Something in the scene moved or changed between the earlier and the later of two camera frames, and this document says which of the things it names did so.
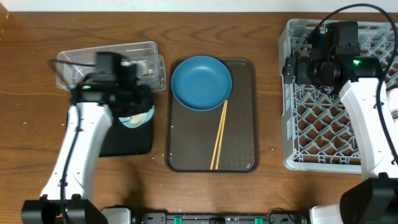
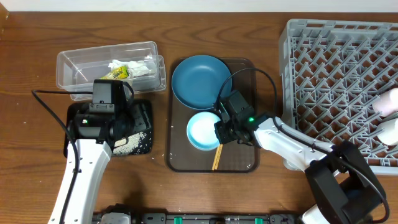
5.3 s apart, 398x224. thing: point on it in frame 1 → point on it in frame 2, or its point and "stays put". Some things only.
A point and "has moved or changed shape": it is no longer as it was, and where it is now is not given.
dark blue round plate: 201,83 stays put
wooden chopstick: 217,136 has moved or changed shape
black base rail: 277,216 stays put
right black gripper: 288,70 → 224,137
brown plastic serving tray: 192,134 stays put
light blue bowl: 137,120 → 201,131
